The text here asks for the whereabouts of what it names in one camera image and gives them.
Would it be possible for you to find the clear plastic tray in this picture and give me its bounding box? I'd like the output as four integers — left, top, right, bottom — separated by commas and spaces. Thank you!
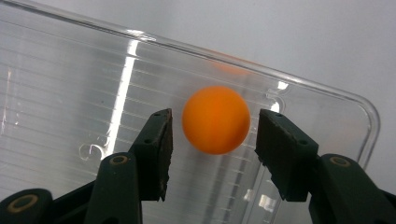
0, 0, 382, 224

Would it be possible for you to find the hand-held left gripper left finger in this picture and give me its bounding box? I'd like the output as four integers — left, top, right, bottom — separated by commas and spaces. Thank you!
83, 107, 174, 224

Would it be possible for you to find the orange ball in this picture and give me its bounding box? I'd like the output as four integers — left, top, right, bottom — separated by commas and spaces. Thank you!
181, 85, 252, 156

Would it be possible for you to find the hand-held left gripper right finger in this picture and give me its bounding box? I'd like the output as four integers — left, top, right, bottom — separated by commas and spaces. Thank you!
254, 108, 396, 224

